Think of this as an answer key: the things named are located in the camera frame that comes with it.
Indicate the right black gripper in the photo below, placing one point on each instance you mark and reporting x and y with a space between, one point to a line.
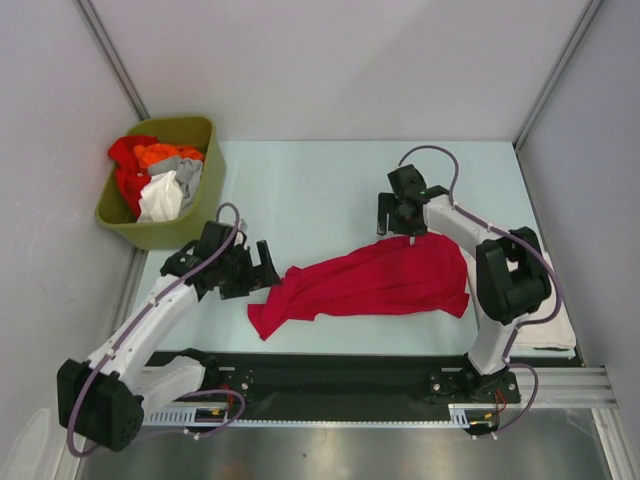
386 205

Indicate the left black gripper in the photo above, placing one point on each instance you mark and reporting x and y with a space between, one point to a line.
260 276

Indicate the crimson red t shirt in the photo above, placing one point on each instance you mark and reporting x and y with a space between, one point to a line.
392 277

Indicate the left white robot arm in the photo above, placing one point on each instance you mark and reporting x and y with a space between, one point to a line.
106 397

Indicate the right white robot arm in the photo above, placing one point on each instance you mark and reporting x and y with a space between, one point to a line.
511 280

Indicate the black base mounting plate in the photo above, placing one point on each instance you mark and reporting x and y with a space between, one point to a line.
266 381

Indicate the white t shirt in bin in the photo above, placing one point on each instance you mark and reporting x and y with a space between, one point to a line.
161 199

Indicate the grey t shirt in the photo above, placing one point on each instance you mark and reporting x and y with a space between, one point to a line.
188 174

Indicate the olive green plastic bin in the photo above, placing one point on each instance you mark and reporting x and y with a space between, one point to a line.
113 213

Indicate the bright red t shirt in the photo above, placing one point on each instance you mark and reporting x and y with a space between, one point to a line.
130 177

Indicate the orange t shirt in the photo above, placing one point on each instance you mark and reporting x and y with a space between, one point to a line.
147 156

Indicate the white slotted cable duct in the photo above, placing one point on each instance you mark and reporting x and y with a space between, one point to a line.
206 417

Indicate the right aluminium frame rail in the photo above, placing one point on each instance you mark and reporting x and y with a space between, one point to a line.
574 388

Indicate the left corner aluminium post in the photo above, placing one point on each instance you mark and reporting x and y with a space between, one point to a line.
94 23

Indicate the corner aluminium post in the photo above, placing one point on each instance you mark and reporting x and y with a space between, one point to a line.
94 23
559 69

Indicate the right corner aluminium post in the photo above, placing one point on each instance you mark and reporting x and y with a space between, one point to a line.
559 69

